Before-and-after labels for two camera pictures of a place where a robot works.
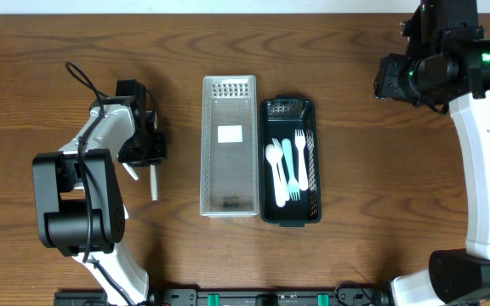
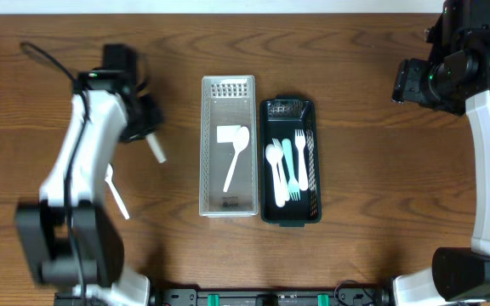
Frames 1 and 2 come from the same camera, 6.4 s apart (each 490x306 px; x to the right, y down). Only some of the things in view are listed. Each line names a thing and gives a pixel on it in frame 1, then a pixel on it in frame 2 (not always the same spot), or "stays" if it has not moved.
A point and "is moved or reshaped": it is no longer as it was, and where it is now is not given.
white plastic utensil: [130, 170] is moved or reshaped
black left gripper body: [144, 155] to [144, 123]
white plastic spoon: [153, 180] to [241, 139]
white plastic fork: [304, 178] stays
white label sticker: [230, 133] stays
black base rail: [346, 294] stays
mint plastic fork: [293, 187] stays
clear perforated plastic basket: [229, 147] stays
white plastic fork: [282, 168] stays
